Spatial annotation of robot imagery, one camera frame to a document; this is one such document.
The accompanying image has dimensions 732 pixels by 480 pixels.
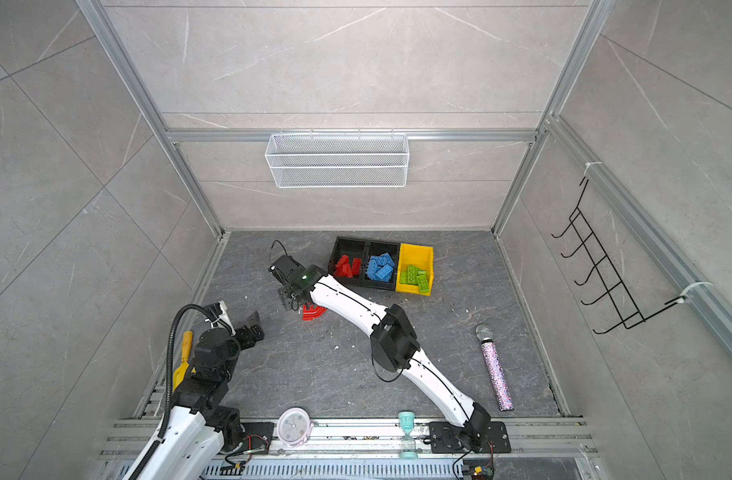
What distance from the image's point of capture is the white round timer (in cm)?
73

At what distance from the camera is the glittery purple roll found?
79 centimetres

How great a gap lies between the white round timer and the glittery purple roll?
512mm
